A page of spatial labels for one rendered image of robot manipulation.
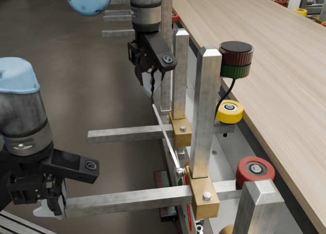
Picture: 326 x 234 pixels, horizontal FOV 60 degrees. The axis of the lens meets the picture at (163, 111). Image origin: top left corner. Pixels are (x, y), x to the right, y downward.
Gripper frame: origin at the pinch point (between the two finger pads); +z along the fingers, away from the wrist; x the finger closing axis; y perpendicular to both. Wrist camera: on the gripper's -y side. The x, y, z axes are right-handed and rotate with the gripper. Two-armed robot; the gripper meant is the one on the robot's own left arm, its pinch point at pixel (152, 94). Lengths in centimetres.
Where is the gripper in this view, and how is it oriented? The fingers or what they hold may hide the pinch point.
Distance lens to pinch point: 81.4
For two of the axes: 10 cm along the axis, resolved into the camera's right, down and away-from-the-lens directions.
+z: 0.0, 8.3, 5.5
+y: -4.9, -4.8, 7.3
